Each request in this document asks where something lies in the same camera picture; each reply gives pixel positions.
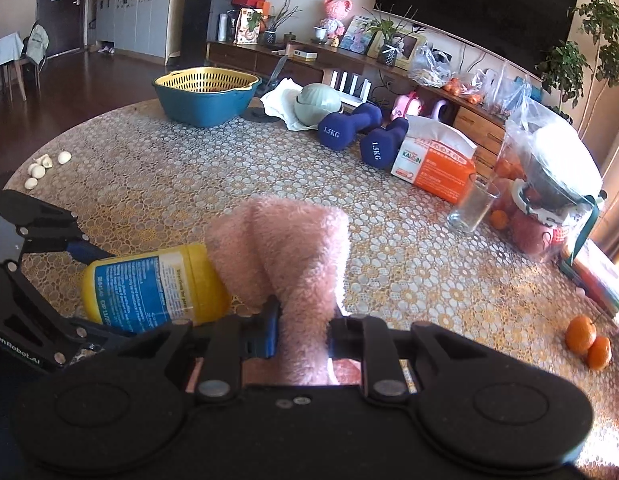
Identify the pale green lid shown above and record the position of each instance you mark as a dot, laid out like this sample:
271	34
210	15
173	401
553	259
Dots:
317	102

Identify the white router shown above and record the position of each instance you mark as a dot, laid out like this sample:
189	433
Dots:
349	87

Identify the orange and white tissue box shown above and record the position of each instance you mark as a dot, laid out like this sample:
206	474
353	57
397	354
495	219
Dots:
434	165

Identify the pink toy kettle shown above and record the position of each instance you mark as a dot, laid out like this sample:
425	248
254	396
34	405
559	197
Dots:
409	105

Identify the yellow bottle with blue label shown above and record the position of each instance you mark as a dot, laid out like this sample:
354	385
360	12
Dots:
154	290

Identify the wooden chair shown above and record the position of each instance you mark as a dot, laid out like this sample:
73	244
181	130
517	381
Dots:
35	52

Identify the small mandarin orange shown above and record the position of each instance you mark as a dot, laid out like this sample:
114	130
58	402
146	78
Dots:
599	354

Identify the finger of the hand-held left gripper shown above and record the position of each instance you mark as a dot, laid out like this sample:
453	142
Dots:
86	252
49	320

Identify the black television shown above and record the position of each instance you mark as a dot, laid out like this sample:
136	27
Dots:
474	5

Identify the garlic clove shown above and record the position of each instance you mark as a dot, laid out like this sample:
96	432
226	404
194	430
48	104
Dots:
64	157
37	169
31	183
47	160

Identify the large mandarin orange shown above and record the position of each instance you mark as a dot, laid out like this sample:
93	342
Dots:
580	334

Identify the yellow picture frame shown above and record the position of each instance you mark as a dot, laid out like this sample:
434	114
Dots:
412	50

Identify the pink plush bear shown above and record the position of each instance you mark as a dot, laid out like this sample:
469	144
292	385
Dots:
335	17

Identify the tall green houseplant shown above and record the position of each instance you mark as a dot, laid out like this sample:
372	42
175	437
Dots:
589	55

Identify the small potted plant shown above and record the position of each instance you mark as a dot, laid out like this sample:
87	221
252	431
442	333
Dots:
389	35

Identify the stack of colourful books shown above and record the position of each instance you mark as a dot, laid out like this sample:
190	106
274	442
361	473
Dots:
597	280

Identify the black refrigerator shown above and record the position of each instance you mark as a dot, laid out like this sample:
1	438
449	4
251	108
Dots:
209	25

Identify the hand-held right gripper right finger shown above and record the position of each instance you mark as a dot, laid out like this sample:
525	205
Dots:
350	335

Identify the pink fluffy cloth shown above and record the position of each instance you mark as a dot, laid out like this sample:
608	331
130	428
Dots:
299	260

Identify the grey storage cabinet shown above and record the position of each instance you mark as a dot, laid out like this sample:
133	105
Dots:
139	20

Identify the navy blue dumbbell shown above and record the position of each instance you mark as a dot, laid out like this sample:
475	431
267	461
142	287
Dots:
384	142
347	122

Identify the dining table with white cloth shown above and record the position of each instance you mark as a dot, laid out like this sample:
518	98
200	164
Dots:
4	55

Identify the clear drinking glass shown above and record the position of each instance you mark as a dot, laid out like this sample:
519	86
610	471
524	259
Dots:
472	205

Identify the blue basin with yellow colander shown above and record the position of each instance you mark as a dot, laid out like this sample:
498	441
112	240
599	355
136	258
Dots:
205	100

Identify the white cloth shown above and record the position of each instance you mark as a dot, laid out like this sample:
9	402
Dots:
279	97

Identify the clear plastic bag of fruit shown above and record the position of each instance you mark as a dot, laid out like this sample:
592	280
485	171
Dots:
549	180

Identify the dark wooden door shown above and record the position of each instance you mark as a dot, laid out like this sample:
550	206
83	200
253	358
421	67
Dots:
61	5

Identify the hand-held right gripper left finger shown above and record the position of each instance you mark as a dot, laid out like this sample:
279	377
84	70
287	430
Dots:
270	331

